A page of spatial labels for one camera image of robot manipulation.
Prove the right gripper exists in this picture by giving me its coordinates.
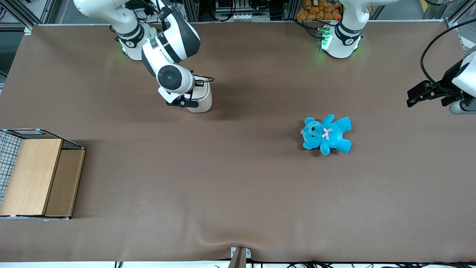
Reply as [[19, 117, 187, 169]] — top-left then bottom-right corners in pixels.
[[158, 86, 200, 109]]

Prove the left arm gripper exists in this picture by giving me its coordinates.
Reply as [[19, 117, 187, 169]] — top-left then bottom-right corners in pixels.
[[406, 60, 465, 108]]

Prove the brown table cloth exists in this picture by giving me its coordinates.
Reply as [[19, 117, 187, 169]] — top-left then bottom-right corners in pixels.
[[0, 22, 476, 263]]

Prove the blue teddy bear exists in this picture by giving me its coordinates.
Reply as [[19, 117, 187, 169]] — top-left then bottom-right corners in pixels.
[[300, 114, 353, 156]]

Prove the white power strip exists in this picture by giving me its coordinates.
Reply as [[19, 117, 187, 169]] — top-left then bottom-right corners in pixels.
[[215, 12, 271, 22]]

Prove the electronics box with green light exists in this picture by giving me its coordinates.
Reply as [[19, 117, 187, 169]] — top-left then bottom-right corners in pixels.
[[316, 27, 332, 52]]

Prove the orange plush toy pile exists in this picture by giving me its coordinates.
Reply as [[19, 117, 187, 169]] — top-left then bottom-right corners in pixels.
[[296, 0, 343, 22]]

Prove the metal table clamp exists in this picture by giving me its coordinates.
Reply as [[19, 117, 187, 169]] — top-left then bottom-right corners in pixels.
[[228, 246, 252, 268]]

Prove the thick black cable loop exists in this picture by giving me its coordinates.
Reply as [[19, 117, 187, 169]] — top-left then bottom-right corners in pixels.
[[420, 19, 476, 96]]

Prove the wooden shelf in wire rack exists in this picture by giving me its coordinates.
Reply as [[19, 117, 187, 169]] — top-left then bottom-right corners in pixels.
[[0, 128, 86, 221]]

